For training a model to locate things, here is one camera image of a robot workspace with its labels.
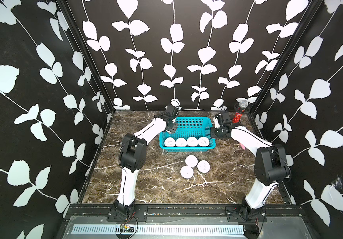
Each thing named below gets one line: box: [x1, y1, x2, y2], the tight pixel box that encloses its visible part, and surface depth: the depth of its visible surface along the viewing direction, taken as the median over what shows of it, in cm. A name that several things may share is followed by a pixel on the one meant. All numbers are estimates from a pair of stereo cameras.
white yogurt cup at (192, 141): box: [186, 136, 199, 147], surface depth 97 cm
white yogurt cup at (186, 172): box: [179, 165, 194, 179], surface depth 85 cm
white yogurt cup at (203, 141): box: [197, 136, 210, 147], surface depth 95 cm
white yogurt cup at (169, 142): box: [164, 136, 176, 147], surface depth 95 cm
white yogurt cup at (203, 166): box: [197, 159, 211, 174], surface depth 86 cm
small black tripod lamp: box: [233, 99, 251, 114], surface depth 92 cm
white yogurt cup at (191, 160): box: [184, 154, 198, 167], surface depth 88 cm
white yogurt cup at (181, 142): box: [175, 137, 187, 147], surface depth 95 cm
